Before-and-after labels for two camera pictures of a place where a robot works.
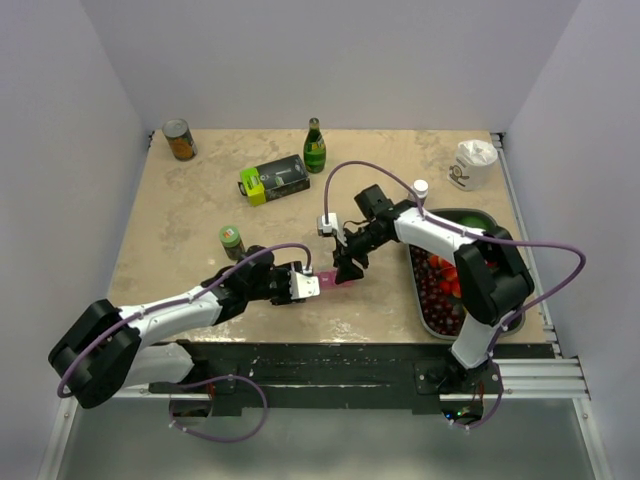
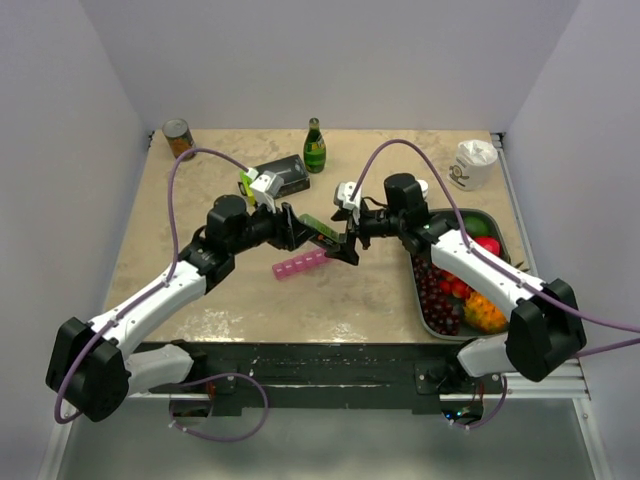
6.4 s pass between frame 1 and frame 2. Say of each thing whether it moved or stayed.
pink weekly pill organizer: moved
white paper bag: stayed
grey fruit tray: stayed
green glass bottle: stayed
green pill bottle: moved
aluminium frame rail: stayed
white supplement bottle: stayed
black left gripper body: moved
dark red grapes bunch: stayed
